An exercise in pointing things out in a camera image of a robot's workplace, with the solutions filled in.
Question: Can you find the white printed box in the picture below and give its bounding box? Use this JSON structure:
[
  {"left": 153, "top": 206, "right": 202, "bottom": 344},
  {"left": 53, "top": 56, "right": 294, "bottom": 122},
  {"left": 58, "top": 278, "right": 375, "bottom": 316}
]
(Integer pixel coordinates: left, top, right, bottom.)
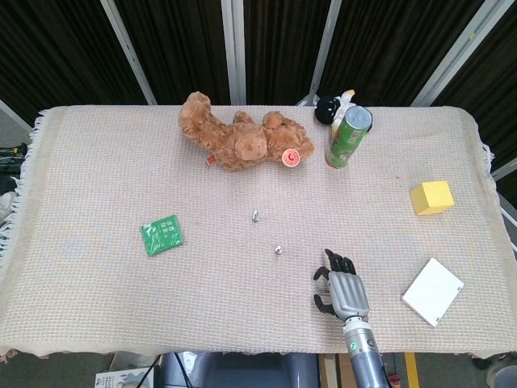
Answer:
[{"left": 95, "top": 367, "right": 157, "bottom": 388}]

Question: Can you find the black floor cable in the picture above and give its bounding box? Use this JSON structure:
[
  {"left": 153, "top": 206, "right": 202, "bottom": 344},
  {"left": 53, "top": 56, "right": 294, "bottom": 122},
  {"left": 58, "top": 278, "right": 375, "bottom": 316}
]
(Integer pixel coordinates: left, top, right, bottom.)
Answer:
[{"left": 137, "top": 353, "right": 162, "bottom": 388}]

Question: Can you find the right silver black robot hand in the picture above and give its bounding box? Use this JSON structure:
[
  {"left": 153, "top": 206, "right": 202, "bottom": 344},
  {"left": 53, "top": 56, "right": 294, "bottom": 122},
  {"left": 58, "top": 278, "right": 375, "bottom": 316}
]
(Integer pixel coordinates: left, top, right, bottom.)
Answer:
[{"left": 313, "top": 248, "right": 371, "bottom": 321}]

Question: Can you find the brown teddy bear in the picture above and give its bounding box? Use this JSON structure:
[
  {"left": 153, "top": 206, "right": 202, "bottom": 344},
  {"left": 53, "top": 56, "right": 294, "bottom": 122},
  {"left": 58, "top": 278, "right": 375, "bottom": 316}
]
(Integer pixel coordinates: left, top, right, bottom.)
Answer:
[{"left": 178, "top": 91, "right": 317, "bottom": 173}]

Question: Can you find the green snack packet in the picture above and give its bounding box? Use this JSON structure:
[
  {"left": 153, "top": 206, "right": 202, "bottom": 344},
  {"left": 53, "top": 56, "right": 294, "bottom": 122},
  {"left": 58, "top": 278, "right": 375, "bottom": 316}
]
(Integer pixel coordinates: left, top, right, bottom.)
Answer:
[{"left": 140, "top": 213, "right": 185, "bottom": 258}]

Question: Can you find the white metal partition post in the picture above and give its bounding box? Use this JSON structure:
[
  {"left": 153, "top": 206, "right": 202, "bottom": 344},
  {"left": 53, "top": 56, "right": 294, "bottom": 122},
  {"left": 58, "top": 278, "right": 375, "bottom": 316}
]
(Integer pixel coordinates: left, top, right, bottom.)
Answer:
[
  {"left": 99, "top": 0, "right": 158, "bottom": 105},
  {"left": 490, "top": 159, "right": 517, "bottom": 183},
  {"left": 410, "top": 0, "right": 508, "bottom": 108},
  {"left": 296, "top": 0, "right": 343, "bottom": 107},
  {"left": 221, "top": 0, "right": 247, "bottom": 105}
]

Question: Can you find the white shoe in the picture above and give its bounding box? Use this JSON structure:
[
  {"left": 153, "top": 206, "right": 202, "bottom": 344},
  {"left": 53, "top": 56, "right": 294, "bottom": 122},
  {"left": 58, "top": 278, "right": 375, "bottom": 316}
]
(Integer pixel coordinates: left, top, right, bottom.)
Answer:
[{"left": 0, "top": 192, "right": 19, "bottom": 221}]

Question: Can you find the white flat box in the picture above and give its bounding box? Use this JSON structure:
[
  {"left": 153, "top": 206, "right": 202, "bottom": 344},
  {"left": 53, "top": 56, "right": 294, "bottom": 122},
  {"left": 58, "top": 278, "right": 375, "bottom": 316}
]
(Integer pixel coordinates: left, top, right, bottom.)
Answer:
[{"left": 401, "top": 257, "right": 464, "bottom": 327}]

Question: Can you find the black white plush toy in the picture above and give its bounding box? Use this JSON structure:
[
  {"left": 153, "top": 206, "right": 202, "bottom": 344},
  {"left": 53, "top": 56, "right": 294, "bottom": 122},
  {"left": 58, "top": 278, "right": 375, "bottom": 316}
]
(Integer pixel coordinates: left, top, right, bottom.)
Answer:
[{"left": 314, "top": 89, "right": 356, "bottom": 134}]

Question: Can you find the green chips can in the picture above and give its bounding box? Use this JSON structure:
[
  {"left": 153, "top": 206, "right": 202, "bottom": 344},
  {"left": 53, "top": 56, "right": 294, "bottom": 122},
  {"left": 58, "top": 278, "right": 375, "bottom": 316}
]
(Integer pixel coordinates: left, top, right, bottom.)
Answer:
[{"left": 325, "top": 105, "right": 374, "bottom": 170}]

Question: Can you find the yellow cube block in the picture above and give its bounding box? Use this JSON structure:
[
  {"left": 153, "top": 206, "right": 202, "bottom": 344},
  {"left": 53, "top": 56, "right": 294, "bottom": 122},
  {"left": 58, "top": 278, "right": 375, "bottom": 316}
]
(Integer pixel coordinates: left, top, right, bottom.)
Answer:
[{"left": 409, "top": 179, "right": 455, "bottom": 217}]

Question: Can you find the beige woven tablecloth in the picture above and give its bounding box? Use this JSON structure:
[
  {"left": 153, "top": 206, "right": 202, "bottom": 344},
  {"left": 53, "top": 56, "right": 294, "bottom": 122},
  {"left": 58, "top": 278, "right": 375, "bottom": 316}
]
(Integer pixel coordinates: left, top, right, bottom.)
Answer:
[{"left": 0, "top": 103, "right": 506, "bottom": 361}]

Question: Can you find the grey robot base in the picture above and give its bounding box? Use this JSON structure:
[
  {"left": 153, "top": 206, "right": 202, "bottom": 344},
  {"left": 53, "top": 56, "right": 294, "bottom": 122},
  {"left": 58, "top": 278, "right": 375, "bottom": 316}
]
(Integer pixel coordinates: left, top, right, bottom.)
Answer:
[{"left": 155, "top": 351, "right": 320, "bottom": 388}]

